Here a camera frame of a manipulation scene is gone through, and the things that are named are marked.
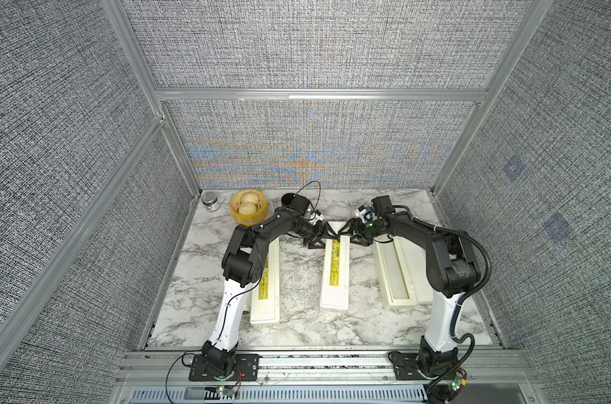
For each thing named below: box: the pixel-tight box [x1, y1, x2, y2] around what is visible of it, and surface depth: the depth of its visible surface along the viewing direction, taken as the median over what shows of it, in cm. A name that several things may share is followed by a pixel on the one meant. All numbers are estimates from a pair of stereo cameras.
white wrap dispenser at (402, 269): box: [371, 234, 434, 309], surface depth 86 cm
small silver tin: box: [201, 191, 221, 213], surface depth 112 cm
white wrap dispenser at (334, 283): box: [319, 220, 351, 312], surface depth 86 cm
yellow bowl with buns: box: [228, 188, 269, 227], surface depth 111 cm
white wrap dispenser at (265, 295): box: [249, 238, 281, 325], surface depth 81 cm
